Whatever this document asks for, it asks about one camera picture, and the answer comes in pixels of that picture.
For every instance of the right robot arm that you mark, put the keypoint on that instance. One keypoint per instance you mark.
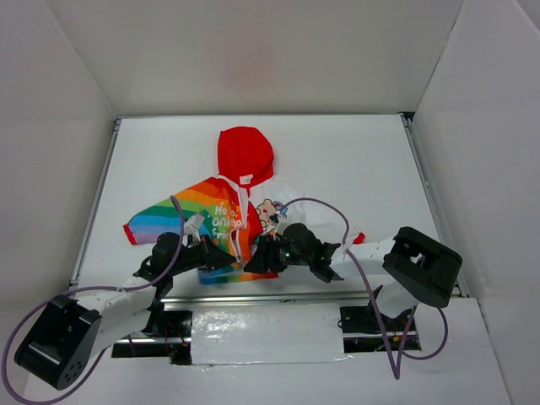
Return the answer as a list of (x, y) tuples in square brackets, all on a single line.
[(423, 270)]

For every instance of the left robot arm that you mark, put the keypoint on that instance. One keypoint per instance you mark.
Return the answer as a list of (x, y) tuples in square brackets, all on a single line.
[(71, 330)]

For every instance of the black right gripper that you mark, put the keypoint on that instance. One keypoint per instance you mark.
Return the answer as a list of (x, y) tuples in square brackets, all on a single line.
[(270, 251)]

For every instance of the white foil-covered plate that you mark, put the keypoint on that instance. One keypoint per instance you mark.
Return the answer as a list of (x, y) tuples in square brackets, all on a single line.
[(266, 334)]

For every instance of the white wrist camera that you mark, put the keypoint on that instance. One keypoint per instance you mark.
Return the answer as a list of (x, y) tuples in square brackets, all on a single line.
[(279, 217), (192, 225)]

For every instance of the aluminium table frame rail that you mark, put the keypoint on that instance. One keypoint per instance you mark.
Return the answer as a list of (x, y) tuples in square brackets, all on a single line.
[(308, 298)]

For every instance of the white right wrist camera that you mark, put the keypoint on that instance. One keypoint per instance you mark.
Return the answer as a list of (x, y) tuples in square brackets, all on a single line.
[(279, 217)]

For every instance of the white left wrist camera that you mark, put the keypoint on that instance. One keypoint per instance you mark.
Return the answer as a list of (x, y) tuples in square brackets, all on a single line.
[(192, 225)]

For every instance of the rainbow and white hooded jacket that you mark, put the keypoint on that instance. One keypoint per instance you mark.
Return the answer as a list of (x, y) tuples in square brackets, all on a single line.
[(237, 205)]

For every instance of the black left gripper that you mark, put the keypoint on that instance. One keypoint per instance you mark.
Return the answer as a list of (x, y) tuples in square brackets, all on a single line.
[(207, 253)]

